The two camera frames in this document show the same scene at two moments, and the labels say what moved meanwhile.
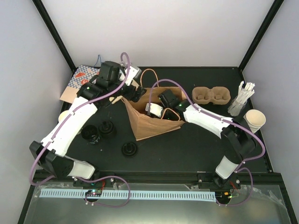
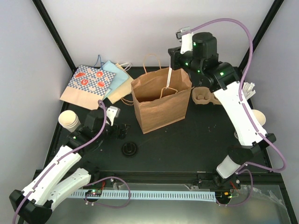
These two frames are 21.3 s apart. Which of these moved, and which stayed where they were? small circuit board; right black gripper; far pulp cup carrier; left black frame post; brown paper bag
Moved: brown paper bag; right black gripper
Stayed: left black frame post; small circuit board; far pulp cup carrier
